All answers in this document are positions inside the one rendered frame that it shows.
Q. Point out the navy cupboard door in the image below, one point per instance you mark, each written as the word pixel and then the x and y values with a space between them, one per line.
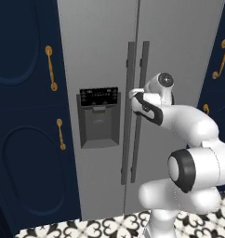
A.
pixel 223 116
pixel 18 52
pixel 33 167
pixel 218 18

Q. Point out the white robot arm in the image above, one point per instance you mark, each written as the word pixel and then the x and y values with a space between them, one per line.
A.
pixel 191 124

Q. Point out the grey fridge door with dispenser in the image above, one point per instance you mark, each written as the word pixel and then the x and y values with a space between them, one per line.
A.
pixel 99 43

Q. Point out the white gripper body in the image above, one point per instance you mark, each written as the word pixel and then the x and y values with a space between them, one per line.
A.
pixel 135 104

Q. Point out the plain grey fridge door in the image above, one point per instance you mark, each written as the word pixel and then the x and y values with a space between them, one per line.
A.
pixel 179 40

